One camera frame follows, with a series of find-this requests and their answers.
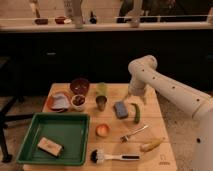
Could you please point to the green translucent cup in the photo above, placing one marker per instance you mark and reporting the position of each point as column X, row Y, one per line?
column 101, row 89

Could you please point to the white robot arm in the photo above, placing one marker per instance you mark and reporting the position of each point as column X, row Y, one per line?
column 196, row 103

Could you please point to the white bowl with food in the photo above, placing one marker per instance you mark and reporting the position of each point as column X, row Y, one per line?
column 78, row 102

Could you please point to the metal cup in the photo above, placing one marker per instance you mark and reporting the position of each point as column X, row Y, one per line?
column 101, row 101

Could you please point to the orange peach fruit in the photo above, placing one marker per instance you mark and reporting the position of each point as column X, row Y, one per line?
column 102, row 130

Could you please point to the orange plate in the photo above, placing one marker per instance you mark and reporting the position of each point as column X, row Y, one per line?
column 49, row 102

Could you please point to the silver fork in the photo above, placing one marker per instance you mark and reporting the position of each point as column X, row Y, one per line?
column 126, row 137

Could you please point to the green chili pepper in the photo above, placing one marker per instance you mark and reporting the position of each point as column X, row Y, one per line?
column 137, row 113

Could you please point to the dark bowl on counter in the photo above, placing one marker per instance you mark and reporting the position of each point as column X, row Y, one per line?
column 41, row 21

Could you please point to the red bowl on counter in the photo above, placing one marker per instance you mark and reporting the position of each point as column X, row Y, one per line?
column 60, row 20

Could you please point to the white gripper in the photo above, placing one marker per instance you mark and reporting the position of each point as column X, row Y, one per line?
column 139, row 92

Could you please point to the dish brush white handle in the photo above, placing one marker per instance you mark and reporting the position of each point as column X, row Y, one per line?
column 98, row 156

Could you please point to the white cloth on plate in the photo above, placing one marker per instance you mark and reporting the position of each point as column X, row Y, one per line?
column 60, row 101

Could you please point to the dark red bowl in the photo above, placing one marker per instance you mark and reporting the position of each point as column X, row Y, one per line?
column 80, row 86

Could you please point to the green plastic tray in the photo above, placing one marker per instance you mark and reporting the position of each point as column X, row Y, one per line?
column 68, row 130

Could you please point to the black chair frame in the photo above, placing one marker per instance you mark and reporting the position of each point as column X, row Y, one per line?
column 4, row 117

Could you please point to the wooden block in tray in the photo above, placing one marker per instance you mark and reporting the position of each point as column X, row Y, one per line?
column 50, row 146

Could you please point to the blue sponge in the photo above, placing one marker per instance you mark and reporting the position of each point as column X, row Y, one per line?
column 120, row 110

